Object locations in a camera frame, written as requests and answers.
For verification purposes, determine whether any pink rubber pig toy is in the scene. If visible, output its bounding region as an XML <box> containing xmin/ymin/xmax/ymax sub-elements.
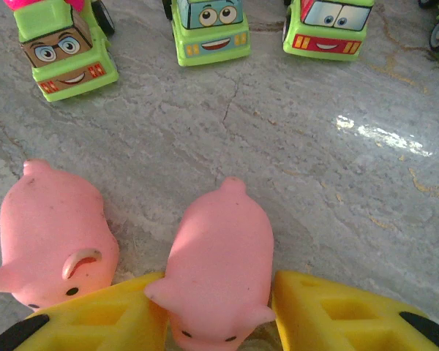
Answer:
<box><xmin>0</xmin><ymin>158</ymin><xmax>121</xmax><ymax>312</ymax></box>
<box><xmin>144</xmin><ymin>176</ymin><xmax>277</xmax><ymax>351</ymax></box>

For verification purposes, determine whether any orange tank truck red face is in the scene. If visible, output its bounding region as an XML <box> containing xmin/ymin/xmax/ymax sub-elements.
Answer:
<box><xmin>282</xmin><ymin>0</ymin><xmax>375</xmax><ymax>62</ymax></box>

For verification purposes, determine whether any orange tank truck blue face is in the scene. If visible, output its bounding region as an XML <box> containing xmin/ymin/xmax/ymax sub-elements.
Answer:
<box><xmin>162</xmin><ymin>0</ymin><xmax>252</xmax><ymax>67</ymax></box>

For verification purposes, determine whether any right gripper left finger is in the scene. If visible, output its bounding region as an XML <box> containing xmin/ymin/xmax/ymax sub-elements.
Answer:
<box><xmin>0</xmin><ymin>271</ymin><xmax>169</xmax><ymax>351</ymax></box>

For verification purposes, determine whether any green toy truck pink tank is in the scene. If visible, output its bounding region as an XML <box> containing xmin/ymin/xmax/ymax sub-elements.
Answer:
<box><xmin>3</xmin><ymin>0</ymin><xmax>120</xmax><ymax>103</ymax></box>

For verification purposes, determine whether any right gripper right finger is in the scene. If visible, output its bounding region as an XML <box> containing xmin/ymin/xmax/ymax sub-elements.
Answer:
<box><xmin>271</xmin><ymin>269</ymin><xmax>439</xmax><ymax>351</ymax></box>

